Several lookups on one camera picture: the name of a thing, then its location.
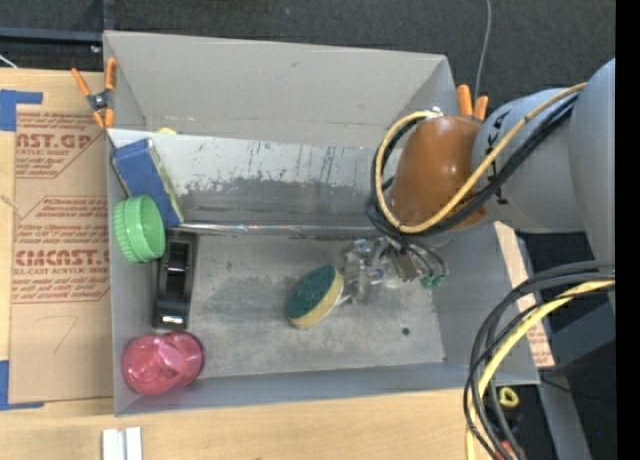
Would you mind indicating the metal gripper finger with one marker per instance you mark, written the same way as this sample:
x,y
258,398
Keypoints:
x,y
358,282
364,251

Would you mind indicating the red clear plastic cup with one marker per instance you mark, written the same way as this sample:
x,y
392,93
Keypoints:
x,y
160,363

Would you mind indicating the grey metal bin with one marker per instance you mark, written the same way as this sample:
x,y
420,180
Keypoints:
x,y
280,188

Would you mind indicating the green plastic cup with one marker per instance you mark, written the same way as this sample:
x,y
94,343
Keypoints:
x,y
142,230

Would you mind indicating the blue sponge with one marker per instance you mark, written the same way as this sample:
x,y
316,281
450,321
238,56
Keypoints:
x,y
142,173

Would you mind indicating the small yellow object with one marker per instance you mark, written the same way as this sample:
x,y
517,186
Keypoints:
x,y
166,131

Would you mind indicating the brown cardboard board red print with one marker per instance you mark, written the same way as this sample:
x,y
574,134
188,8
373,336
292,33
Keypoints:
x,y
60,298

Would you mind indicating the black tape dispenser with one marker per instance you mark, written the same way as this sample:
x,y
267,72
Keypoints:
x,y
175,273

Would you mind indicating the green and yellow round sponge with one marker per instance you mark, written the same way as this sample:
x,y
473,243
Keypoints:
x,y
313,298

